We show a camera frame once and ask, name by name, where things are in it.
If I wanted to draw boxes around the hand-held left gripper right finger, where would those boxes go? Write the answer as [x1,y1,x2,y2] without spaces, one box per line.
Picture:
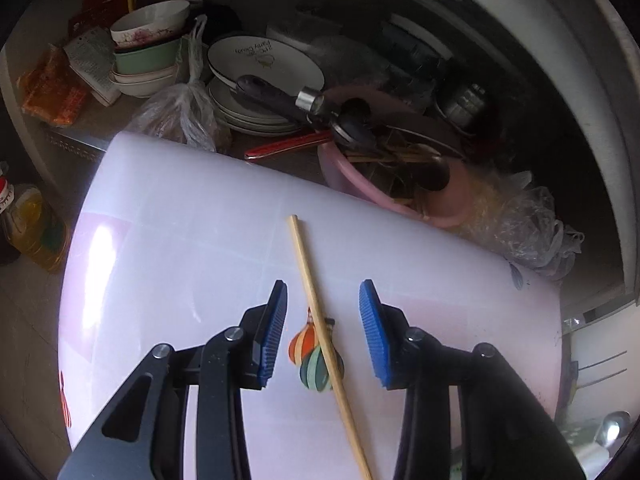
[358,280,586,480]

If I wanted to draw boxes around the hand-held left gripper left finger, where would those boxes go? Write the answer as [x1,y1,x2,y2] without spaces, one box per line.
[57,280,289,480]

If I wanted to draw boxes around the wooden chopstick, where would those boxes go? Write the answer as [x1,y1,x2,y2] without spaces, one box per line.
[287,215,374,480]

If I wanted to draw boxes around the pink plastic basin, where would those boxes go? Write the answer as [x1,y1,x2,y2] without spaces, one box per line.
[317,85,473,228]

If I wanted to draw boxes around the crumpled clear plastic bag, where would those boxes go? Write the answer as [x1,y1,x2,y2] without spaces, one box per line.
[457,170,586,281]

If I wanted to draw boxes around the tied plastic bag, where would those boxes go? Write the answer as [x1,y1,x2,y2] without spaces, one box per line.
[131,15,233,153]

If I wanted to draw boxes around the small metal pot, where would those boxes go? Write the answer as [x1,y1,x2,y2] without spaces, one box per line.
[435,82,491,136]

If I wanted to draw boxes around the yellow cooking oil bottle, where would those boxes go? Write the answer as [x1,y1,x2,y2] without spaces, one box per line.
[7,185,68,271]

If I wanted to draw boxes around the stack of white plates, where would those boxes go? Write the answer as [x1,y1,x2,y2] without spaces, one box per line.
[206,35,326,136]

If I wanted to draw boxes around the plain white bowl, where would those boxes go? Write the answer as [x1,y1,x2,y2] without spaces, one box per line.
[109,62,181,98]

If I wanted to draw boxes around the dark liquid bottle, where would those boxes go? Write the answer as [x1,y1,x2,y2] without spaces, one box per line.
[0,160,23,266]

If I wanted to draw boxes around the green bowl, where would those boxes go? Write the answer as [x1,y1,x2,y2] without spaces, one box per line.
[112,35,188,75]

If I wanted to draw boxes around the white paper packet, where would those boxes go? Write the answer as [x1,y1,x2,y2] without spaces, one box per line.
[64,27,123,107]

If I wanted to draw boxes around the orange snack packet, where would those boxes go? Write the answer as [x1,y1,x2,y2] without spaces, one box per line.
[20,45,91,128]

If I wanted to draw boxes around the white bowl with red pattern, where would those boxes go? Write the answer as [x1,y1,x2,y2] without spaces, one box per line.
[110,0,192,51]

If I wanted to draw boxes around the red-handled utensil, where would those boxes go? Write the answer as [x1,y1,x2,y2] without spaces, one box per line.
[244,130,333,160]

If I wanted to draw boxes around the black-handled kitchen utensil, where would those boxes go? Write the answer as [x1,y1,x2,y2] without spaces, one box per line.
[236,75,336,126]

